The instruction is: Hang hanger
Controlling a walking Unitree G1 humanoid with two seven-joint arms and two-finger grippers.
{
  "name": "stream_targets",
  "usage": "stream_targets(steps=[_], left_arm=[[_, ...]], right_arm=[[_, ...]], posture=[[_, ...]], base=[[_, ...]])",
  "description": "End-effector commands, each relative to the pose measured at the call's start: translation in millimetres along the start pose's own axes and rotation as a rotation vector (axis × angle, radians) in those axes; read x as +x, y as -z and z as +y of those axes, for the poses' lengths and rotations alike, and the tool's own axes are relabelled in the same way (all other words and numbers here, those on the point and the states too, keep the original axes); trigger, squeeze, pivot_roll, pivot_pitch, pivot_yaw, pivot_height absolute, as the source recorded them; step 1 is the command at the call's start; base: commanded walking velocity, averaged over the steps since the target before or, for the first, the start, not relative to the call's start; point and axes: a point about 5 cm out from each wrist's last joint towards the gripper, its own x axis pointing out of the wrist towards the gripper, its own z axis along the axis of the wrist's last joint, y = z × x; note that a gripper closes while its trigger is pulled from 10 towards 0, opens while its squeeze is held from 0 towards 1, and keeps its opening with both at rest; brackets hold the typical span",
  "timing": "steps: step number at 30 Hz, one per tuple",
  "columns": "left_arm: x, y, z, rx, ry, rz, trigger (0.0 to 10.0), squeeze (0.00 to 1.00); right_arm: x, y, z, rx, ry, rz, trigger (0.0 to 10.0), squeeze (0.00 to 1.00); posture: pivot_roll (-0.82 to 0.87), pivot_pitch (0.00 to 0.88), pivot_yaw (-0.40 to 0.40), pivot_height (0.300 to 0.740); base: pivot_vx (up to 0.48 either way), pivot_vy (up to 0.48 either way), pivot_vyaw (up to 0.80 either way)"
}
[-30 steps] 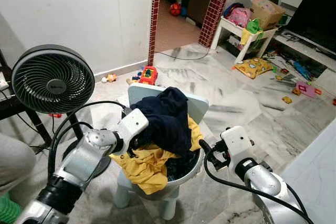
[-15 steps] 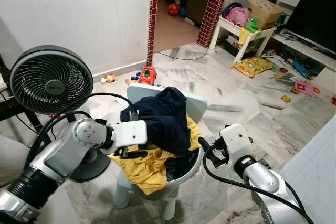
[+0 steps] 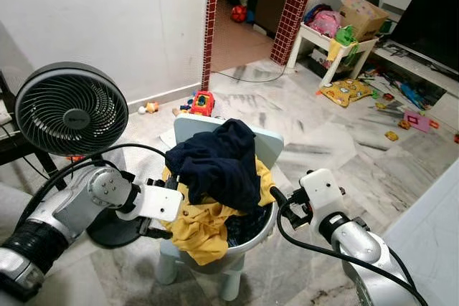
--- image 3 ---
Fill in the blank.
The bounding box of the black floor cable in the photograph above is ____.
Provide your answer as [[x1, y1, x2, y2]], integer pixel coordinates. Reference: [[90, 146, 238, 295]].
[[212, 62, 288, 83]]

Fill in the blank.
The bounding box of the black television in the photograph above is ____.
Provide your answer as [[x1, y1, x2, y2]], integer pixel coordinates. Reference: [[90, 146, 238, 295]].
[[387, 0, 459, 74]]

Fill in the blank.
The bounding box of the small white orange toy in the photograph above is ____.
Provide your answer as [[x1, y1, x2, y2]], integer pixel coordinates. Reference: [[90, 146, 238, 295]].
[[138, 102, 160, 115]]

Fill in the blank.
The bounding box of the red yellow toy truck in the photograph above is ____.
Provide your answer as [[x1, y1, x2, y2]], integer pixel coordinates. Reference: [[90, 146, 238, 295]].
[[188, 90, 216, 117]]

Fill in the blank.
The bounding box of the white kids table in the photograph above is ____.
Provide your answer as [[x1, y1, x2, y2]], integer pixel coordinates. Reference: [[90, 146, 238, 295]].
[[290, 23, 377, 86]]

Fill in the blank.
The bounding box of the small yellow cloth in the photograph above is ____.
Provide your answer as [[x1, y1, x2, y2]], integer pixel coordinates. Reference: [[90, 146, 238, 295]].
[[326, 37, 345, 63]]

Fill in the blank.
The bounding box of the pink bag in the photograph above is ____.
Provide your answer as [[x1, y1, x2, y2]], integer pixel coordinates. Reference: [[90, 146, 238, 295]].
[[305, 4, 344, 38]]

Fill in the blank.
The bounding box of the red ball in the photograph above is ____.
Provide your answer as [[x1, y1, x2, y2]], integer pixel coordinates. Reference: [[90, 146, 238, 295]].
[[229, 5, 248, 24]]

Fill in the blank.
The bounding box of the grey folding table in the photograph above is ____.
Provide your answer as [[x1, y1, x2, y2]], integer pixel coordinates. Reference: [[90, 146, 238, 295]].
[[384, 159, 459, 306]]

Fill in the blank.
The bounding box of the black floor fan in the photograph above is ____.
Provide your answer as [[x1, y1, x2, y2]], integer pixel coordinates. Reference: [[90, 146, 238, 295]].
[[14, 61, 155, 249]]

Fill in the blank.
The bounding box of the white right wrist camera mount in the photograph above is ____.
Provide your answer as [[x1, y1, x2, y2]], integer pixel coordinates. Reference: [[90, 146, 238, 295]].
[[300, 168, 345, 221]]

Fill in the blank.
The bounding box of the pink card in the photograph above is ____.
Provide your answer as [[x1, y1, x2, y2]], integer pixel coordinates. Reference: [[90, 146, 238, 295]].
[[402, 110, 435, 133]]

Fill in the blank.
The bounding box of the dark plaid garment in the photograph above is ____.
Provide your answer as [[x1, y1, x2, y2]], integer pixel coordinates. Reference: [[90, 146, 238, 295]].
[[226, 209, 270, 246]]

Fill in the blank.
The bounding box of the navy blue garment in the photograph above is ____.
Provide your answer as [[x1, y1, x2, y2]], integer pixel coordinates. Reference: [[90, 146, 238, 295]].
[[165, 118, 262, 214]]

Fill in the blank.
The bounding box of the wide red brick pillar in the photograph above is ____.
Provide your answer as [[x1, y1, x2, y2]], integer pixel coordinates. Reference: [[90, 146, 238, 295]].
[[269, 0, 321, 67]]

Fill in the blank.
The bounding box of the brown cardboard box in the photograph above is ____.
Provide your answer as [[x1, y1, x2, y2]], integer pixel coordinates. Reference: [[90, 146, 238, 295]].
[[339, 0, 389, 40]]

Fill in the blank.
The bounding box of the yellow printed cushion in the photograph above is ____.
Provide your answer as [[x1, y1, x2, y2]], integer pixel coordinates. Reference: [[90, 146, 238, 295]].
[[319, 78, 374, 107]]

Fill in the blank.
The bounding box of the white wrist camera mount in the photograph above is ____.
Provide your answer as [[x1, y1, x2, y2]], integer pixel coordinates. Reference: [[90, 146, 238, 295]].
[[300, 168, 345, 221], [133, 181, 184, 222]]

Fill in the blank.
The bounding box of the yellow garment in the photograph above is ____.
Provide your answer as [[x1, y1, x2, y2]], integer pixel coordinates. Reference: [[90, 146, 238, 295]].
[[161, 156, 277, 267]]

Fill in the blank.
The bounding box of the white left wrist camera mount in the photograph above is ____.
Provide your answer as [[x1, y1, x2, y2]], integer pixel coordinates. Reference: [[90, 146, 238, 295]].
[[133, 181, 184, 222]]

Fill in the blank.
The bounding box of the white television stand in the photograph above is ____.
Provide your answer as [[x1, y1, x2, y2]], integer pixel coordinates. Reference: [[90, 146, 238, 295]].
[[373, 39, 459, 85]]

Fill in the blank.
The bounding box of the narrow red brick pillar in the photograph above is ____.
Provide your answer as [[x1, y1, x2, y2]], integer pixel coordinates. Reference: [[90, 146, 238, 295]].
[[201, 0, 219, 92]]

